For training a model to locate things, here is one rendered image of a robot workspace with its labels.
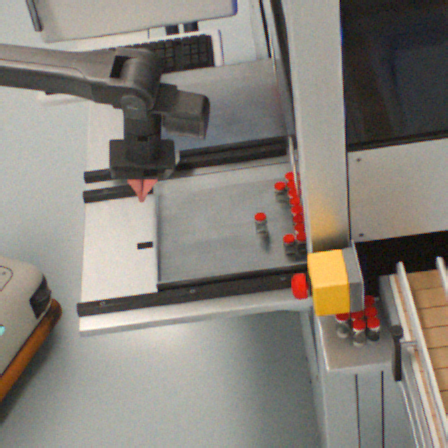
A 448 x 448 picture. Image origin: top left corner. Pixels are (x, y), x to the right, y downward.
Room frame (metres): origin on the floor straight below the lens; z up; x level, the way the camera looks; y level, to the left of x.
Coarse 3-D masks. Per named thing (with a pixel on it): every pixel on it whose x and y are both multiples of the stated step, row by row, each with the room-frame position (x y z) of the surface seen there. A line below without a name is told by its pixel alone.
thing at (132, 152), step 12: (156, 132) 1.11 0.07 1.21; (120, 144) 1.15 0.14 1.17; (132, 144) 1.10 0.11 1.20; (144, 144) 1.10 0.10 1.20; (156, 144) 1.11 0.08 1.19; (168, 144) 1.15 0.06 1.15; (120, 156) 1.12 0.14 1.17; (132, 156) 1.10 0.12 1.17; (144, 156) 1.10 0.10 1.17; (156, 156) 1.11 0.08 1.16; (168, 156) 1.12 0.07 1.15; (120, 168) 1.10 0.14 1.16; (132, 168) 1.10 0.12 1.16; (144, 168) 1.10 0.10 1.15; (156, 168) 1.09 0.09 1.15; (168, 168) 1.09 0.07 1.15
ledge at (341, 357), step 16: (320, 320) 0.96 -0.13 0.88; (384, 320) 0.94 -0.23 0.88; (320, 336) 0.93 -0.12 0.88; (336, 336) 0.92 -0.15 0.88; (384, 336) 0.91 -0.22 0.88; (336, 352) 0.89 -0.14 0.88; (352, 352) 0.89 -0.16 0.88; (368, 352) 0.88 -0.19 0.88; (384, 352) 0.88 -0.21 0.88; (336, 368) 0.86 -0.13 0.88; (352, 368) 0.86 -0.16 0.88; (368, 368) 0.86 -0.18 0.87; (384, 368) 0.86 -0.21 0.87
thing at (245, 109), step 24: (192, 72) 1.66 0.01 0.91; (216, 72) 1.66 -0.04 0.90; (240, 72) 1.66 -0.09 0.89; (264, 72) 1.66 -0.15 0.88; (216, 96) 1.60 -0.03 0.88; (240, 96) 1.59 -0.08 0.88; (264, 96) 1.57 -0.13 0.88; (216, 120) 1.52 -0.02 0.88; (240, 120) 1.51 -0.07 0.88; (264, 120) 1.50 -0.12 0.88; (192, 144) 1.46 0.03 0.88; (216, 144) 1.41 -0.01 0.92; (240, 144) 1.40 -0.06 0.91; (264, 144) 1.40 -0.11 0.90; (288, 144) 1.40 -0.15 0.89
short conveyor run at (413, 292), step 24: (384, 288) 0.96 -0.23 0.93; (408, 288) 0.92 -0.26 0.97; (432, 288) 0.95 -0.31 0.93; (384, 312) 0.95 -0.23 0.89; (408, 312) 0.88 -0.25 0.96; (432, 312) 0.90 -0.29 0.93; (408, 336) 0.86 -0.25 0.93; (432, 336) 0.85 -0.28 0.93; (408, 360) 0.82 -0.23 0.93; (432, 360) 0.81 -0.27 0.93; (408, 384) 0.77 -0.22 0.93; (432, 384) 0.74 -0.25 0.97; (408, 408) 0.77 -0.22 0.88; (432, 408) 0.73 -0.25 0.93; (432, 432) 0.69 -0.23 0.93
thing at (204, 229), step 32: (160, 192) 1.33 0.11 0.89; (192, 192) 1.32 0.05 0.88; (224, 192) 1.30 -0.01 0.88; (256, 192) 1.29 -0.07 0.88; (160, 224) 1.25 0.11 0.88; (192, 224) 1.23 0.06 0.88; (224, 224) 1.22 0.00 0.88; (288, 224) 1.19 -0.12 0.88; (160, 256) 1.17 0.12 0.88; (192, 256) 1.15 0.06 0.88; (224, 256) 1.14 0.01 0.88; (256, 256) 1.13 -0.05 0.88; (160, 288) 1.07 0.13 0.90
